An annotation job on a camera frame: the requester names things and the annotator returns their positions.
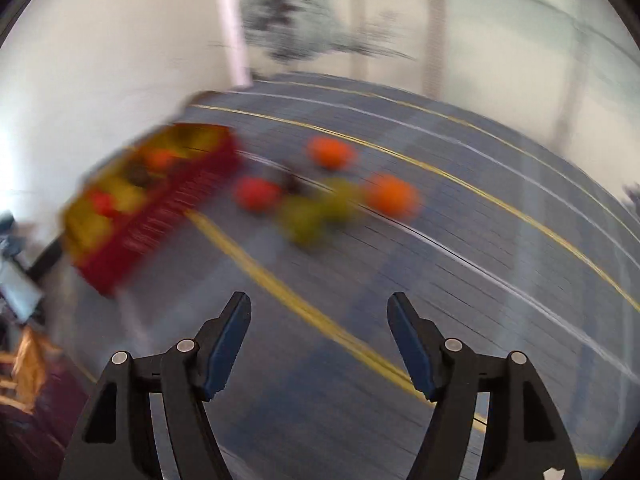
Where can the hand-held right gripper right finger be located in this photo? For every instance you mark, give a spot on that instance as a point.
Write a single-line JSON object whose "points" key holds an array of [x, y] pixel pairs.
{"points": [[412, 355]]}

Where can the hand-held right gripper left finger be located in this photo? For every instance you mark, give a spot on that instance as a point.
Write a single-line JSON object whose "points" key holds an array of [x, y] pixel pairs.
{"points": [[222, 355]]}

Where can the red and gold tin box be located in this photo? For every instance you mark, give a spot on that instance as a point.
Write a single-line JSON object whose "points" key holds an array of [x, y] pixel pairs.
{"points": [[165, 215]]}

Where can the green fruit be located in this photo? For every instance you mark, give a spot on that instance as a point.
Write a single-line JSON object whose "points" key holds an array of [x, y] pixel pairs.
{"points": [[345, 197], [302, 217]]}

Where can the orange tangerine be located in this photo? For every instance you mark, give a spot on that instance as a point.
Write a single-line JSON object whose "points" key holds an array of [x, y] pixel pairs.
{"points": [[159, 159], [331, 152], [395, 196]]}

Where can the small red fruit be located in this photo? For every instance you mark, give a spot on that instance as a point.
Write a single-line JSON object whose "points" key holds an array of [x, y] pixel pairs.
{"points": [[256, 193], [102, 203]]}

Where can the blue checked cloth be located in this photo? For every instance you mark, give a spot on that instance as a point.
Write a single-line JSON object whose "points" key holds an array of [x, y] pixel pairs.
{"points": [[450, 260]]}

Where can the orange crumpled bag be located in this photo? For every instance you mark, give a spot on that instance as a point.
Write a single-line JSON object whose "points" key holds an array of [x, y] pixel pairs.
{"points": [[25, 375]]}

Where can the landscape painted folding screen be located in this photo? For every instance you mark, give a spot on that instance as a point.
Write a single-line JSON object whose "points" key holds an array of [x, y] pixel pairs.
{"points": [[500, 60]]}

